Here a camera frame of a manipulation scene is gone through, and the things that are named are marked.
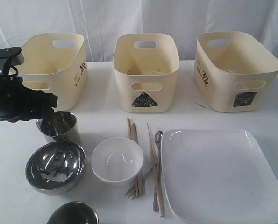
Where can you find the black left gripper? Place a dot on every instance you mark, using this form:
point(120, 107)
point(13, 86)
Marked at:
point(19, 103)

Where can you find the wooden chopstick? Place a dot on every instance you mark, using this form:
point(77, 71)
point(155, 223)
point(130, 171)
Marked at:
point(130, 130)
point(154, 169)

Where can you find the white backdrop curtain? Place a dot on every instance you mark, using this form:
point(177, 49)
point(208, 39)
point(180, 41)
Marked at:
point(102, 22)

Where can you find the small steel cup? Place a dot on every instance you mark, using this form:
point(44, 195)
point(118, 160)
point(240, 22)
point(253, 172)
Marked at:
point(74, 212)

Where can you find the steel table knife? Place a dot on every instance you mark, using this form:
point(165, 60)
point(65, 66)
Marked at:
point(135, 138)

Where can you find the cream bin with circle mark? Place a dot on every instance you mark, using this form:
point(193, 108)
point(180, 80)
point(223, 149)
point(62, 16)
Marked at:
point(55, 63)

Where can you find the cream bin with triangle mark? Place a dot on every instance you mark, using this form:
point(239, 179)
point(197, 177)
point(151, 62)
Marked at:
point(146, 69)

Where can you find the white square plate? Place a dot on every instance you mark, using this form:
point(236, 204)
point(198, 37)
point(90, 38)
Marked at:
point(218, 177)

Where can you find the left wooden chopstick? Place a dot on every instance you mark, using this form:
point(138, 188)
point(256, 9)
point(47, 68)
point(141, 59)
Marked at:
point(130, 130)

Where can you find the right wooden chopstick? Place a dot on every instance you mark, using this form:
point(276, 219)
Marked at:
point(154, 169)

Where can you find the steel spoon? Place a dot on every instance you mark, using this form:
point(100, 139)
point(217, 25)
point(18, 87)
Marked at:
point(158, 139)

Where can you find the steel fork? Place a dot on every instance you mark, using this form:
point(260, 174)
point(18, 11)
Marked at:
point(143, 179)

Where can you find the cream bin with square mark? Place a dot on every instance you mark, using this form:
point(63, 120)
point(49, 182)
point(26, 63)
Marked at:
point(233, 70)

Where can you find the white plastic bowl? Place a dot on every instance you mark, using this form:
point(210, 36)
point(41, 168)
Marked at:
point(117, 161)

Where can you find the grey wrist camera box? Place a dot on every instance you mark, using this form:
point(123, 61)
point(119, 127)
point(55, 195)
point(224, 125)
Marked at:
point(13, 55)

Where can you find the steel mug with handle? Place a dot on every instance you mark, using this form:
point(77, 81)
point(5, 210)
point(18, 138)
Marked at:
point(62, 126)

